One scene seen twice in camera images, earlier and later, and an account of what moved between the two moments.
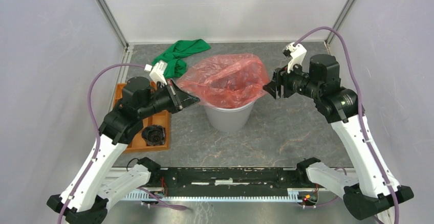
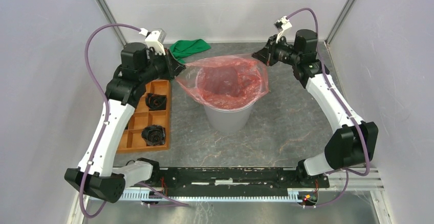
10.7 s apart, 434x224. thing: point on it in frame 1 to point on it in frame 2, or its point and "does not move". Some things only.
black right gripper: (282, 77) to (267, 54)
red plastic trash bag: (230, 81) does not move
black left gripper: (180, 100) to (174, 68)
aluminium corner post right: (348, 5) does not move
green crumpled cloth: (175, 57) does not move
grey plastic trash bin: (230, 120) does not move
